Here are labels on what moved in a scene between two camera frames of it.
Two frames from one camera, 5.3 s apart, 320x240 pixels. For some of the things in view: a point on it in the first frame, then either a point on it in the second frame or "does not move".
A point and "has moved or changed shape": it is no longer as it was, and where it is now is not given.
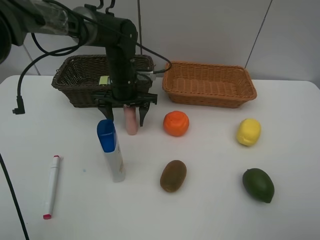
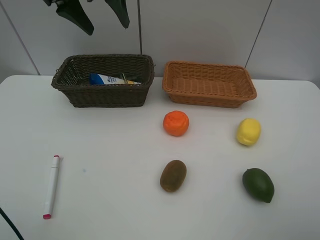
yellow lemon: [249, 131] does not move
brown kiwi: [173, 175] does not move
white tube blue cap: [108, 140] -> [96, 79]
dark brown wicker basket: [78, 76] does not move
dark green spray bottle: [104, 80] has moved or changed shape
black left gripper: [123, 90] -> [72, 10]
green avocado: [258, 184] does not move
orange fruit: [176, 123] does not move
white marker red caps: [53, 186] does not move
